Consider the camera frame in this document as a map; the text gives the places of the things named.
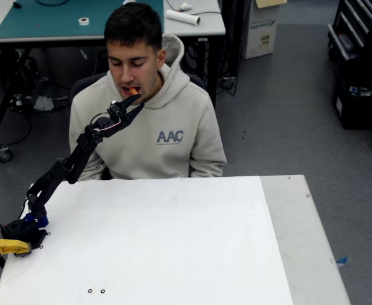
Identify grey workbench with black legs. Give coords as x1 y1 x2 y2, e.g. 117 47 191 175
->
0 0 227 161

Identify green cutting mat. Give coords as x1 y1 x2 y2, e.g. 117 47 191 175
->
0 0 165 39

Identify yellow bar clamp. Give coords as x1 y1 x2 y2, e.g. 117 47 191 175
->
0 238 33 268

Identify rolled white paper tube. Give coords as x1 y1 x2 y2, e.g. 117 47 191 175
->
165 9 202 26

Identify red white servo wires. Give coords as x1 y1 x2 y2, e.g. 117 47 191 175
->
93 117 123 132

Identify large white paper sheet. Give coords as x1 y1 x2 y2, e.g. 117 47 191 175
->
0 175 294 305

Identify manila folder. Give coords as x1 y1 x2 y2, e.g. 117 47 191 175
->
255 0 287 9

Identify black tool cabinet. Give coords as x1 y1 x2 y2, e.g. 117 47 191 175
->
327 0 372 66

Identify man in beige hoodie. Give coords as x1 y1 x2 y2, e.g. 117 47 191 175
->
68 2 228 181

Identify black storage bin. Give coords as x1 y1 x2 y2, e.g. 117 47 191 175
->
331 68 372 130

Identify white cardboard box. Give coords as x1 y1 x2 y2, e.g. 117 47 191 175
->
241 0 280 60

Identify black camera cable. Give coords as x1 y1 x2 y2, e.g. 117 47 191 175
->
89 111 110 128

